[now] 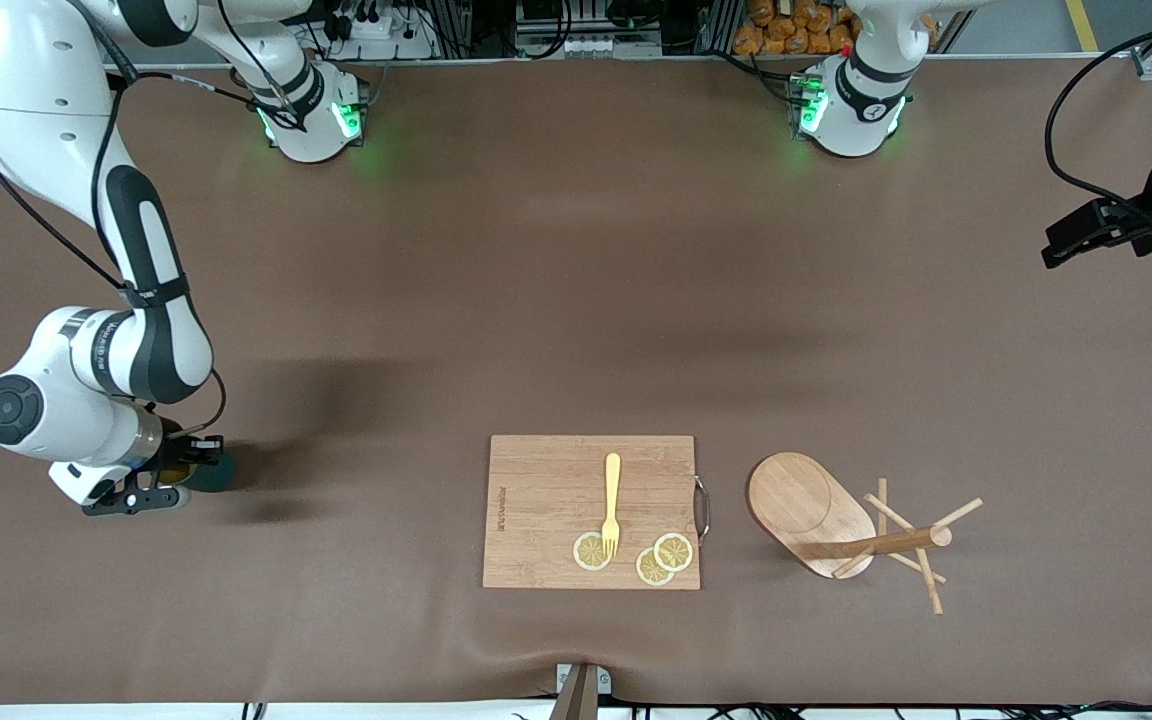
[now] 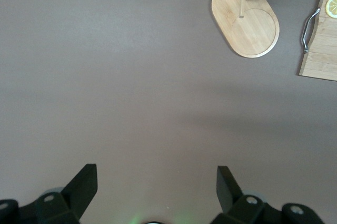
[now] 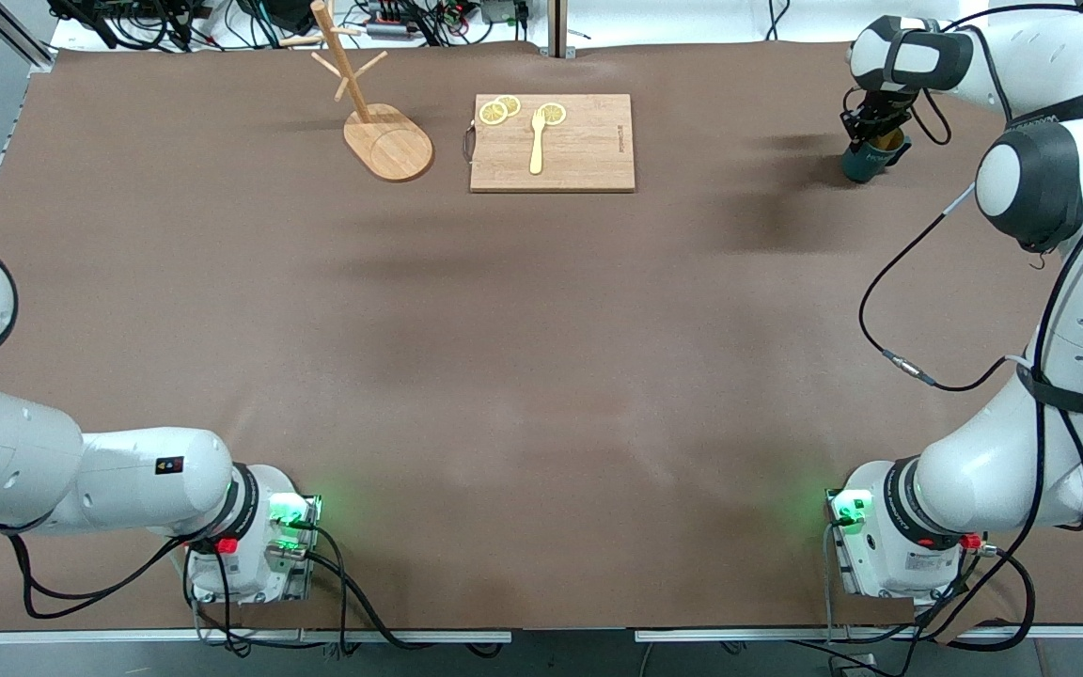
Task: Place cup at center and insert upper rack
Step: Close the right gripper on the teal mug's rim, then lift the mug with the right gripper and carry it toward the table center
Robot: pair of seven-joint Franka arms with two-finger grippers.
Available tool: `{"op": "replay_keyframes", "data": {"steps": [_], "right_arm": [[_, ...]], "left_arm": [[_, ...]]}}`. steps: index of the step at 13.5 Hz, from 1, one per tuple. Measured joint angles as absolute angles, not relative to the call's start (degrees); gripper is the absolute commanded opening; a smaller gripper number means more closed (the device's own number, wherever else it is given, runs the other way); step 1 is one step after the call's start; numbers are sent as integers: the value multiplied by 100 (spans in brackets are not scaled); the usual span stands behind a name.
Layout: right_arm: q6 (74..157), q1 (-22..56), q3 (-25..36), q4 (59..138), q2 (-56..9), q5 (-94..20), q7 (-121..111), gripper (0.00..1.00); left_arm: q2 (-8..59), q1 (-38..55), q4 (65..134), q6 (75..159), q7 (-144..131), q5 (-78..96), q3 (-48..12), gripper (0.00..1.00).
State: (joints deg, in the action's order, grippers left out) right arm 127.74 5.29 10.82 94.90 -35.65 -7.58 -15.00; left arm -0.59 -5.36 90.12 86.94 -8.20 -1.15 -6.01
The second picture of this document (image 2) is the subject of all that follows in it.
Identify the lemon slice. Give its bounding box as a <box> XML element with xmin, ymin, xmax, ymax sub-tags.
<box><xmin>325</xmin><ymin>0</ymin><xmax>337</xmax><ymax>20</ymax></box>

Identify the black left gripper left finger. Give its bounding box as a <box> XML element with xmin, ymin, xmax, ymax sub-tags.
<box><xmin>0</xmin><ymin>163</ymin><xmax>99</xmax><ymax>224</ymax></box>

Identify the wooden mug tree rack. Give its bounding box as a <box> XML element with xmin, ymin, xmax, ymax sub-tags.
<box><xmin>211</xmin><ymin>0</ymin><xmax>326</xmax><ymax>59</ymax></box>

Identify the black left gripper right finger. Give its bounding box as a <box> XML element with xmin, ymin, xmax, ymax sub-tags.
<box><xmin>212</xmin><ymin>165</ymin><xmax>325</xmax><ymax>224</ymax></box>

